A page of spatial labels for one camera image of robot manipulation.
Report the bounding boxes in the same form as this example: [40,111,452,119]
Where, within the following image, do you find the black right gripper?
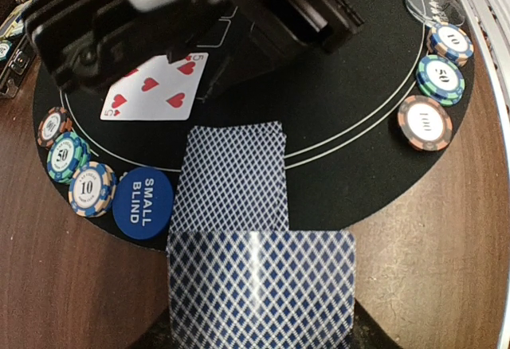
[23,0,230,92]

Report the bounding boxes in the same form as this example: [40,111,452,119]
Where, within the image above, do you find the red black chips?
[37,107,73,149]
[397,95,453,151]

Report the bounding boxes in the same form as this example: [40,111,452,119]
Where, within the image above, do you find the five of hearts card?
[100,53,209,121]

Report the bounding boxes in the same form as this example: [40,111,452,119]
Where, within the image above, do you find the green chips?
[46,131,91,184]
[415,54,465,107]

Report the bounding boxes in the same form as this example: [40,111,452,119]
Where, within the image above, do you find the white blue chips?
[426,22,474,67]
[68,161,117,218]

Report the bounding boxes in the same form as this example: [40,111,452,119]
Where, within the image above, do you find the blue small blind button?
[112,167,175,241]

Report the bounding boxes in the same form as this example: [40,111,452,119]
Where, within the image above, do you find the blue playing card deck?
[167,230,356,348]

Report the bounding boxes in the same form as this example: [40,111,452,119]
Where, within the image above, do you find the clear round dealer button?
[405,0,465,27]

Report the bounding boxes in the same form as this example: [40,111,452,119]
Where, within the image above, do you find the black poker chip case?
[1,0,35,100]

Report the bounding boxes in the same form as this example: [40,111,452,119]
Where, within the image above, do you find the round black poker mat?
[33,0,440,229]

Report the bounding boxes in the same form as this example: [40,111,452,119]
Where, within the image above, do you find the front aluminium rail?
[441,0,510,349]

